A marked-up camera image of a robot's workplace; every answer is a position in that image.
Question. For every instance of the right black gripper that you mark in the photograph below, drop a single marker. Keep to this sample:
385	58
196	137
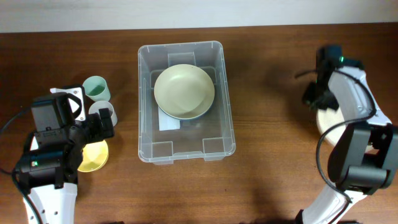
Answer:
307	98

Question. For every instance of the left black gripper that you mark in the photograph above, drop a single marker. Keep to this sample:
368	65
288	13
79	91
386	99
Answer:
98	133

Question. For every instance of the cream white bowl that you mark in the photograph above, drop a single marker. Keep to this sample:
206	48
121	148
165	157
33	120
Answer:
328	118

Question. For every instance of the beige bowl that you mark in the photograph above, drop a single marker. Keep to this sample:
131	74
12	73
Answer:
184	83

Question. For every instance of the dark blue bowl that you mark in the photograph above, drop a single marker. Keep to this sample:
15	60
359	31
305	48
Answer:
185	110

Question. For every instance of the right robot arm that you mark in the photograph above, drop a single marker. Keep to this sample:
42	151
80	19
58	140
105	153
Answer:
357	156

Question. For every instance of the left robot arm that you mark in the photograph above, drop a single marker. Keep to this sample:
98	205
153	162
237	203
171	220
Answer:
47	173

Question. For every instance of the yellow cup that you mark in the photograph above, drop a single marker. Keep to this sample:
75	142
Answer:
95	156

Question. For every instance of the light grey cup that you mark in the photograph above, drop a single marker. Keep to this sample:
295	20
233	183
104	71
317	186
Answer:
95	108

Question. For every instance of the mint green cup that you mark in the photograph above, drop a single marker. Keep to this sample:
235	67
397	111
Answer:
96	89

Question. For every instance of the cream white cup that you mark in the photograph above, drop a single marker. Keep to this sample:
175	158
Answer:
34	144

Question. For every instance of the clear plastic storage bin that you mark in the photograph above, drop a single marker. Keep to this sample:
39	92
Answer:
209	137

